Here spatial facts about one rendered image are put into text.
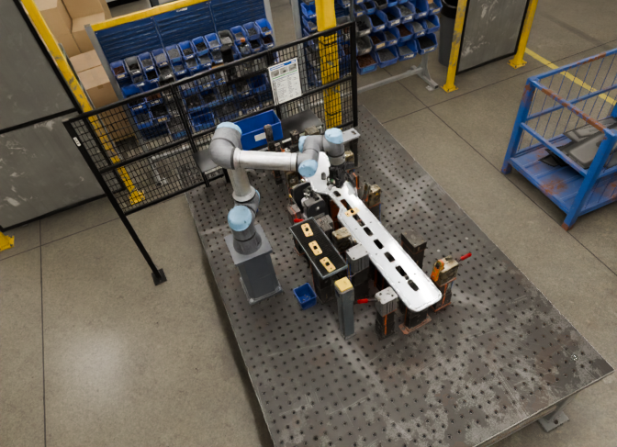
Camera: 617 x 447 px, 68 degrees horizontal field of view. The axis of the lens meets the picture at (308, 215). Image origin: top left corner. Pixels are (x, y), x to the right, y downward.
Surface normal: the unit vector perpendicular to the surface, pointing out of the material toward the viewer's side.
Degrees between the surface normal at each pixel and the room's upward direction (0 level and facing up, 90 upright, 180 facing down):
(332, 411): 0
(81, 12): 90
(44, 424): 0
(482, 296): 0
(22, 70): 91
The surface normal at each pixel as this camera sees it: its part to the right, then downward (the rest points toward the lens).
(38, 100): 0.39, 0.68
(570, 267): -0.10, -0.67
